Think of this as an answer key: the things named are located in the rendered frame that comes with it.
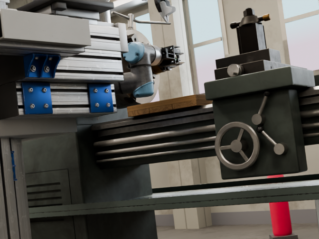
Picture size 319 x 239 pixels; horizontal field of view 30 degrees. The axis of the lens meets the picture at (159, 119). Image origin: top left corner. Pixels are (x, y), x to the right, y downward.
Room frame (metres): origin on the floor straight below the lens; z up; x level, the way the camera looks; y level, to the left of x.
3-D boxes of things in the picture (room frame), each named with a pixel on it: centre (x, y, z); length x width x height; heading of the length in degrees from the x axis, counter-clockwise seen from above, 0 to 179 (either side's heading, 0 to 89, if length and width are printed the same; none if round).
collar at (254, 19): (2.07, -0.36, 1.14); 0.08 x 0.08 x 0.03
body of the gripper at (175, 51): (2.23, -0.05, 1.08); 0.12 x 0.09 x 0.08; 148
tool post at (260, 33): (2.07, -0.36, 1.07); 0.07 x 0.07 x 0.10; 58
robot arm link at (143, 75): (2.10, 0.06, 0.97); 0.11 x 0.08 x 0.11; 80
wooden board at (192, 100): (2.32, -0.11, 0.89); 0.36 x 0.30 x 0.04; 148
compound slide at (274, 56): (2.08, -0.33, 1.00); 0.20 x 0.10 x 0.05; 58
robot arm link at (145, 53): (2.10, 0.04, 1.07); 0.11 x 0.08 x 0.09; 148
